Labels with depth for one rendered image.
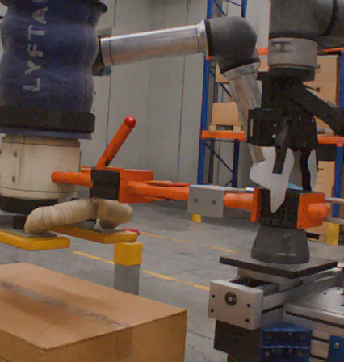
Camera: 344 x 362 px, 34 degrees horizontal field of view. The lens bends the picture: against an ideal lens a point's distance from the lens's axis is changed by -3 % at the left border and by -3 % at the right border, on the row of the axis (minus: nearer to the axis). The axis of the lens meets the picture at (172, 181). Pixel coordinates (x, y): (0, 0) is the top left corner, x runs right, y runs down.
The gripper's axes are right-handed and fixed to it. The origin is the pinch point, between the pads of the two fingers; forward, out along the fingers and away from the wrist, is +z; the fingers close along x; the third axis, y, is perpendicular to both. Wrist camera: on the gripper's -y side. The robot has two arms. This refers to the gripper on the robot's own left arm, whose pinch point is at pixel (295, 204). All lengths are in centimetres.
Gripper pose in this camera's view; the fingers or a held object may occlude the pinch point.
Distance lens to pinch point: 87.5
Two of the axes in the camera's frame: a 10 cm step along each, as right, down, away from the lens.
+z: -0.6, 10.0, 0.7
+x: -6.6, 0.2, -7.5
